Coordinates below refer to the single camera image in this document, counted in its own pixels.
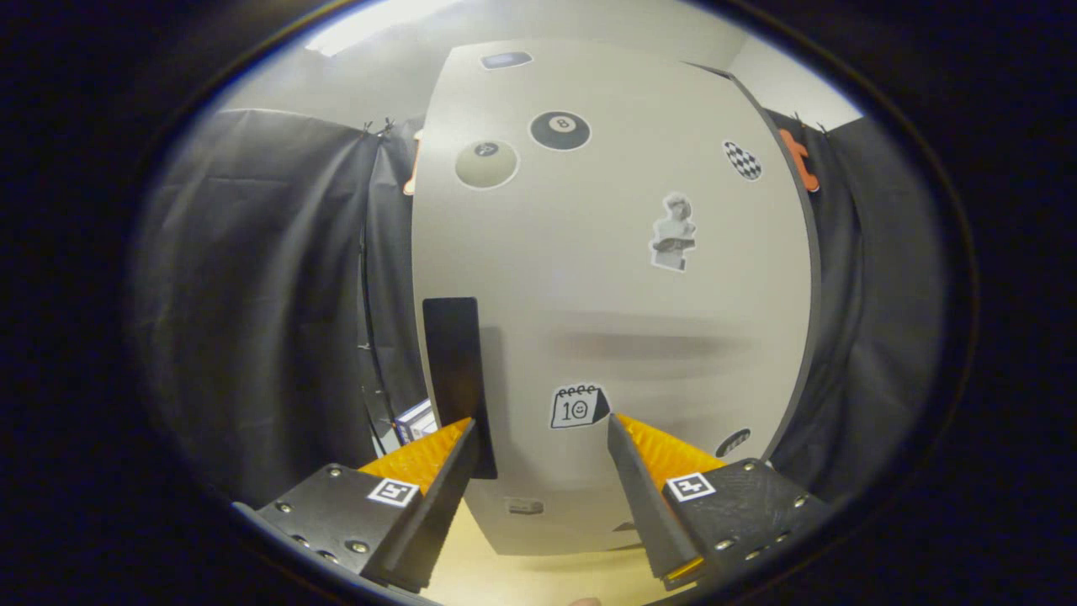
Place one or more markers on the thin black stand pole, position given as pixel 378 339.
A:
pixel 363 337

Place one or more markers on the grey cabinet body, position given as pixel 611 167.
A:
pixel 815 278

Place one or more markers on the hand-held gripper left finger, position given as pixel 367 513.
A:
pixel 437 513

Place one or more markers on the dark blue book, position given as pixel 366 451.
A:
pixel 414 419

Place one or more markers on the black backdrop cloth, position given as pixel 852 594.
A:
pixel 252 295

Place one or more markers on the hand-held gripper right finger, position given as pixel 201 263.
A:
pixel 648 505

